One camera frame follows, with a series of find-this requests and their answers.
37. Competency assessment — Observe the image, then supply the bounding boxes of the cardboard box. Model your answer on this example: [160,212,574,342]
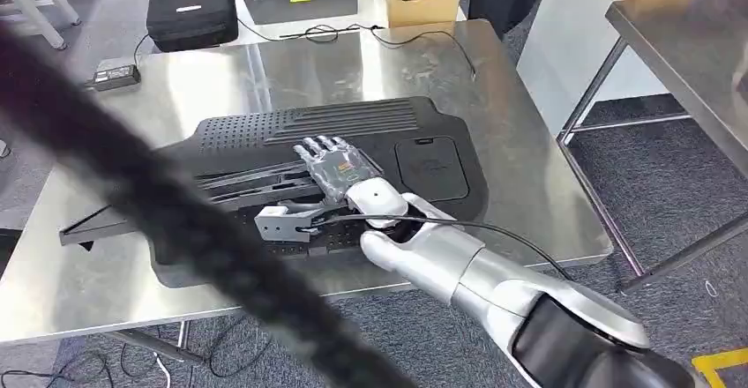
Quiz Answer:
[384,0,461,29]

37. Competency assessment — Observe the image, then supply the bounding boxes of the white cabinet panel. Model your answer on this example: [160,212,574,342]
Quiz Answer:
[516,0,671,138]

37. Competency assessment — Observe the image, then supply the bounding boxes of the black licence plate frame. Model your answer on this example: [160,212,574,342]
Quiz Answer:
[58,160,328,248]

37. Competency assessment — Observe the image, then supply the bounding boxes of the white table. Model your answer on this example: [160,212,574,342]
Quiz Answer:
[184,0,468,49]

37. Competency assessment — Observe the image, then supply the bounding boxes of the black zip case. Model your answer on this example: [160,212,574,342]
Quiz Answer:
[146,0,240,54]

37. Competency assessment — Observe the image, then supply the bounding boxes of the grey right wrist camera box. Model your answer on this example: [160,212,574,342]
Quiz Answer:
[254,203,329,244]

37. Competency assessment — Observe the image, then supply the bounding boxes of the black power adapter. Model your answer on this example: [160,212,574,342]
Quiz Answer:
[89,57,143,93]

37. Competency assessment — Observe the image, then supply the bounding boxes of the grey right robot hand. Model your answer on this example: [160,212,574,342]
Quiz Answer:
[294,135,383,205]

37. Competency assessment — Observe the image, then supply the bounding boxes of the white table frame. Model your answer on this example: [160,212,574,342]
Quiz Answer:
[0,0,84,51]

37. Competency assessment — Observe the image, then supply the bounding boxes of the black floor cables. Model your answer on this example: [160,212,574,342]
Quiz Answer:
[0,314,277,388]

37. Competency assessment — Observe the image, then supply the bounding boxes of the black power cable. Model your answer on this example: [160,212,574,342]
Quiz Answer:
[132,18,478,78]

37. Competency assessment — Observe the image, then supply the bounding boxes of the thick black braided cable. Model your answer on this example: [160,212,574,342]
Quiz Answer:
[0,23,417,388]

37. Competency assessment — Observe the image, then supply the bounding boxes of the yellow floor tape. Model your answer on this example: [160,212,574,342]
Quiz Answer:
[691,347,748,388]

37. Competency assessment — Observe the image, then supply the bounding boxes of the stainless steel table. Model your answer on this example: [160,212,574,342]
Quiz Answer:
[0,19,615,367]
[557,0,748,295]

